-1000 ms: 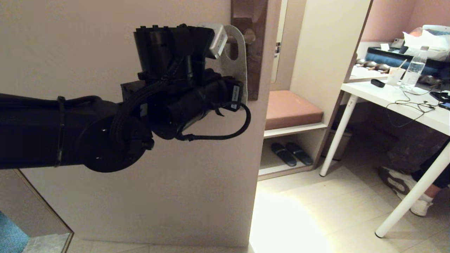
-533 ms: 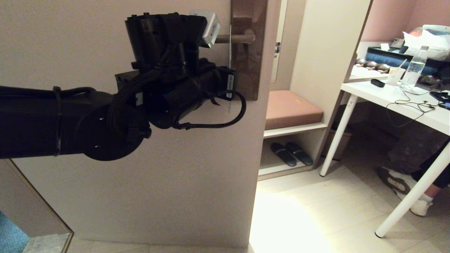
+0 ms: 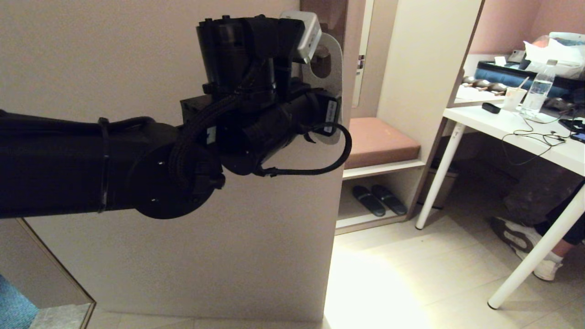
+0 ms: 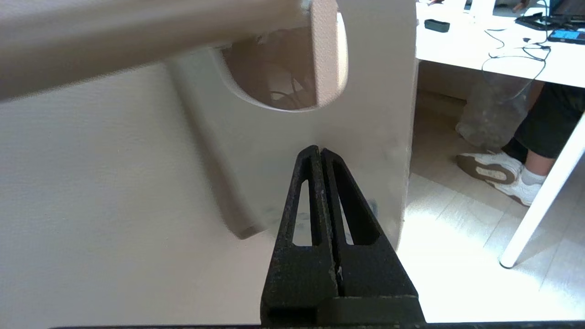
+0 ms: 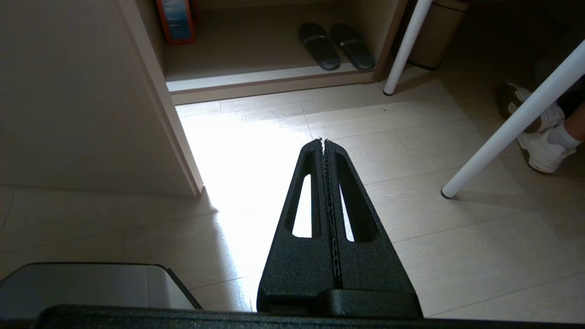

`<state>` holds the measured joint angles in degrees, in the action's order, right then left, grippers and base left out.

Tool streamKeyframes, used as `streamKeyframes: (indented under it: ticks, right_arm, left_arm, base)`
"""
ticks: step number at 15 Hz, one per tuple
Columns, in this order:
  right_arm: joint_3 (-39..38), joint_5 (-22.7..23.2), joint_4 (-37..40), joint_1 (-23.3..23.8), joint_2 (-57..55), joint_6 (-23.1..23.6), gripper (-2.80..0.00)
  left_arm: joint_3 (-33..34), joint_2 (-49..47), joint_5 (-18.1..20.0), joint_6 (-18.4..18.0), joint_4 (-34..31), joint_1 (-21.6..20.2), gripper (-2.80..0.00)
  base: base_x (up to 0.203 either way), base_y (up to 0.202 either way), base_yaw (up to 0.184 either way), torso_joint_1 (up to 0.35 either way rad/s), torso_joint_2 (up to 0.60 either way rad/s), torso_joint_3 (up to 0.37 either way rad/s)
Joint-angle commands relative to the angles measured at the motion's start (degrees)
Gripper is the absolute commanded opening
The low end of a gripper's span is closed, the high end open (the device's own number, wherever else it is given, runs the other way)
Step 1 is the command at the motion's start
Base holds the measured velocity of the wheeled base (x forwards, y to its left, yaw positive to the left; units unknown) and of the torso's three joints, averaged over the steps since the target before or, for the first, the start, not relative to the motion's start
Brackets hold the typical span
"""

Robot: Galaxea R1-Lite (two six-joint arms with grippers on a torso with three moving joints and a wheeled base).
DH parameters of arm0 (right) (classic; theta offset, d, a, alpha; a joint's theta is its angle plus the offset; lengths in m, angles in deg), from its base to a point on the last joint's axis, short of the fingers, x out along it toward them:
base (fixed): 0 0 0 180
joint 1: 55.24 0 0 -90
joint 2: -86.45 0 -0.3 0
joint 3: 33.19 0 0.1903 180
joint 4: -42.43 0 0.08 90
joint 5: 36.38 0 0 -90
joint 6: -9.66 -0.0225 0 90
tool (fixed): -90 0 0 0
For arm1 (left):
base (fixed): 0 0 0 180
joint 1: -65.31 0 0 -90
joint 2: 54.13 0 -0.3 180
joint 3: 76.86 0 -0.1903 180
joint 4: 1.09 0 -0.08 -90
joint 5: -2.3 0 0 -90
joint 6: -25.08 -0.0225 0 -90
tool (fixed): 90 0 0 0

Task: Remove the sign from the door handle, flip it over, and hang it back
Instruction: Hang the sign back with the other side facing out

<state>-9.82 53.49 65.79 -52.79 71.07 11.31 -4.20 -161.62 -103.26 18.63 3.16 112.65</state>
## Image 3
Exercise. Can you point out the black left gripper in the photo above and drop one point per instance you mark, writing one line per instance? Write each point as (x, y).
(274, 132)

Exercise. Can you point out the blue and white door hanger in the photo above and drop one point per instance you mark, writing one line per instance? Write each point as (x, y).
(333, 77)

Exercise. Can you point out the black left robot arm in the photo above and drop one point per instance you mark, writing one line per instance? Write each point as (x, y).
(68, 169)

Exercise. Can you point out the beige room door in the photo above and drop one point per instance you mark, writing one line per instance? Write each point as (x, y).
(137, 68)

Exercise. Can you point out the black slipper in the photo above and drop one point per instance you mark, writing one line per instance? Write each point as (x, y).
(390, 200)
(368, 201)

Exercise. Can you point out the white shelf bench unit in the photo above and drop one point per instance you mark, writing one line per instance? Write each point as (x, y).
(425, 68)

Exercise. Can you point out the white round table leg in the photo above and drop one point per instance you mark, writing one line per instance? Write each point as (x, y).
(438, 178)
(534, 256)

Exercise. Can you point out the white paper sheet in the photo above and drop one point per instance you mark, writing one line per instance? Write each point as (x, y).
(477, 95)

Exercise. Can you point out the small black box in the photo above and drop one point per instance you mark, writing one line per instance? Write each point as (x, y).
(491, 108)

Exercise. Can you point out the dark blue tray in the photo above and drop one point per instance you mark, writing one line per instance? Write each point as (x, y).
(498, 75)

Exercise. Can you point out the white paper cup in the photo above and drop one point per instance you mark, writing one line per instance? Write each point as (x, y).
(513, 100)

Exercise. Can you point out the white sneaker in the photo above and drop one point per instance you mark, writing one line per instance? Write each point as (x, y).
(518, 237)

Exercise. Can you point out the clear plastic water bottle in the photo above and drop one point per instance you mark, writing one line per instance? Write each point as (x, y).
(539, 91)

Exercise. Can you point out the white plastic bag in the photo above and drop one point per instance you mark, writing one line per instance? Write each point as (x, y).
(562, 55)

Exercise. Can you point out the black smartphone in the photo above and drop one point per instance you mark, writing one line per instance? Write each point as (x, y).
(575, 130)

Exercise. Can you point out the person's leg black trousers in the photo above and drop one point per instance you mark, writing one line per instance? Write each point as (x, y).
(562, 219)

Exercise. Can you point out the blue carpet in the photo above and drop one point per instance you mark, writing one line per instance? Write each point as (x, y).
(13, 310)

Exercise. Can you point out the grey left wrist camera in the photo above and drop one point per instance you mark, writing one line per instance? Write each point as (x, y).
(306, 36)

